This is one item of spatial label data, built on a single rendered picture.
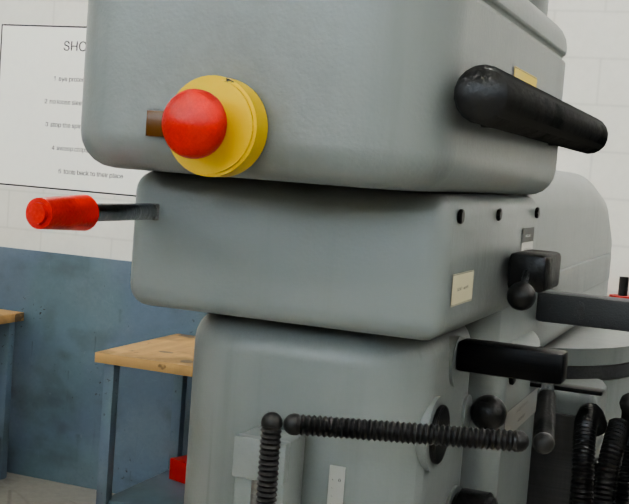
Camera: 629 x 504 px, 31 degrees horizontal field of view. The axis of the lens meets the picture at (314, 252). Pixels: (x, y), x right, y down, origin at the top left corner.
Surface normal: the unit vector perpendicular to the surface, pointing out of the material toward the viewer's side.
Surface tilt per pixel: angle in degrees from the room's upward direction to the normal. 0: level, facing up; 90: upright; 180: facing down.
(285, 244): 90
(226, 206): 90
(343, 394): 90
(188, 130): 94
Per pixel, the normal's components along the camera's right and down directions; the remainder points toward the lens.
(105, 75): -0.62, 0.01
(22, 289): -0.36, 0.04
